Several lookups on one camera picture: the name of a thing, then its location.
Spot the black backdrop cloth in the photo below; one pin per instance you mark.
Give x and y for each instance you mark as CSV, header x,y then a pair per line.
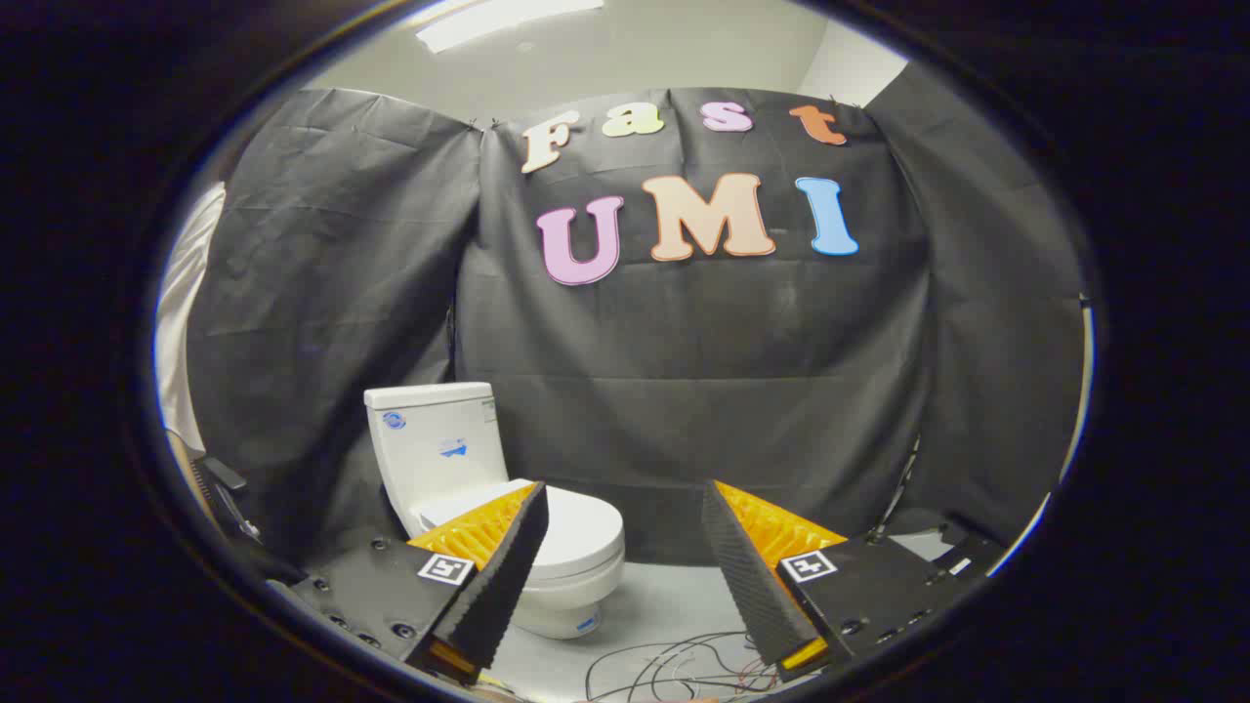
x,y
684,371

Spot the white toilet lid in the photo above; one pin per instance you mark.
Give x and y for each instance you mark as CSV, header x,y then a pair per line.
x,y
581,532

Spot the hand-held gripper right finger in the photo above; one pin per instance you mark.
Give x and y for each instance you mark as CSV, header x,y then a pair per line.
x,y
747,576

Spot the white cloth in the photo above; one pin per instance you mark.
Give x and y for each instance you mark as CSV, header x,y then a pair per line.
x,y
181,322

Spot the white toilet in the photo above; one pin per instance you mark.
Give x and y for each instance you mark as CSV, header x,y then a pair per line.
x,y
439,439

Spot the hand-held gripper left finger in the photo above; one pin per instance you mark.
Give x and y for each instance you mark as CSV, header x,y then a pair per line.
x,y
508,576

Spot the dark device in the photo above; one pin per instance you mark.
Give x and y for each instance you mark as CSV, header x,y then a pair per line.
x,y
229,478

